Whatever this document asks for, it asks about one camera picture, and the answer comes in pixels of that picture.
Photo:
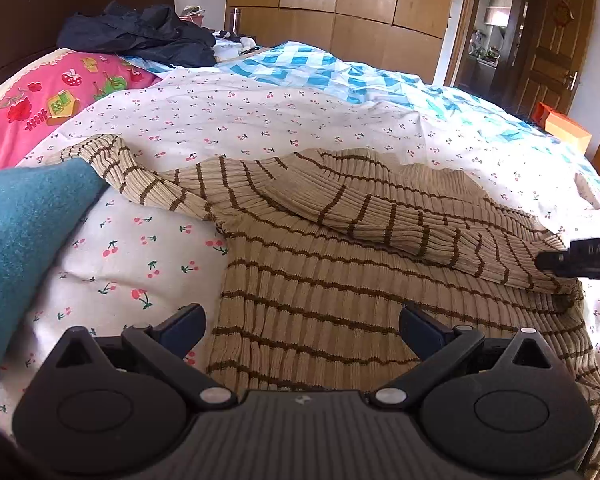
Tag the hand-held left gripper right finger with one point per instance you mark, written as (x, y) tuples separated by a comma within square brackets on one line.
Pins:
[(421, 332)]

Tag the dark navy jacket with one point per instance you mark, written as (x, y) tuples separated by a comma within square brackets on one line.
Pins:
[(140, 35)]

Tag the blue white checked quilt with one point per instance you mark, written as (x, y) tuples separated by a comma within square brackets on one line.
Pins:
[(330, 67)]

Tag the metal thermos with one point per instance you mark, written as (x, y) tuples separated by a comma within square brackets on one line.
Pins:
[(235, 20)]

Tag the pink bedside object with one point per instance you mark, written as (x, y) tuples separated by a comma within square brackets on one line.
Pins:
[(192, 14)]

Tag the teal fleece cloth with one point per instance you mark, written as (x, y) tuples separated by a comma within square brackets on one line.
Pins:
[(25, 240)]

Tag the orange box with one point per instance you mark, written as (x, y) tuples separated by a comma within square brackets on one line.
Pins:
[(565, 127)]

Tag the red door ornament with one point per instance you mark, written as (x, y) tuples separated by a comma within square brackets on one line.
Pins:
[(563, 13)]

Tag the pink printed pillow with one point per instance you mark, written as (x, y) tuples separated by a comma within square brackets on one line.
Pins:
[(55, 100)]

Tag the pink printed blanket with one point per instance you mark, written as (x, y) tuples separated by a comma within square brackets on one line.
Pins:
[(597, 192)]

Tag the wooden wardrobe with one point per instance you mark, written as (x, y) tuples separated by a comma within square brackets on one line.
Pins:
[(360, 5)]

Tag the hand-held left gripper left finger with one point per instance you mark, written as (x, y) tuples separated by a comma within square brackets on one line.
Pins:
[(182, 331)]

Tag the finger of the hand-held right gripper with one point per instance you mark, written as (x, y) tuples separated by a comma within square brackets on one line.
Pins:
[(580, 257)]

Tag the brown wooden door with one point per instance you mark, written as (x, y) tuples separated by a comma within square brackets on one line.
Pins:
[(555, 55)]

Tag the white cherry-print bed sheet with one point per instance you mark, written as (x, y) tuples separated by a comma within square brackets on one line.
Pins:
[(145, 240)]

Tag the beige brown-striped knit sweater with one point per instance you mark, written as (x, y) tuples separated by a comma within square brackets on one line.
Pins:
[(330, 270)]

